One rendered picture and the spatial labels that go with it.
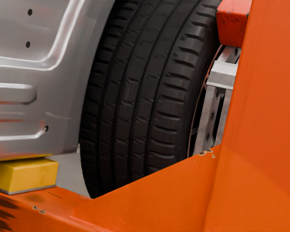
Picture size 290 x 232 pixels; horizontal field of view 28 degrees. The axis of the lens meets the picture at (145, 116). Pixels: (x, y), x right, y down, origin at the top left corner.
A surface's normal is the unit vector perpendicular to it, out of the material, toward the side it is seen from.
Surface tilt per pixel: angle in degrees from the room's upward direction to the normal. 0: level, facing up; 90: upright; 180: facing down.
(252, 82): 90
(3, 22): 90
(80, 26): 90
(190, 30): 57
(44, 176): 90
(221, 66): 45
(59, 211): 0
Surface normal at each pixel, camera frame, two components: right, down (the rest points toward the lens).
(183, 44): -0.33, -0.44
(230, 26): -0.47, 0.70
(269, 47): -0.47, 0.00
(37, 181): 0.86, 0.22
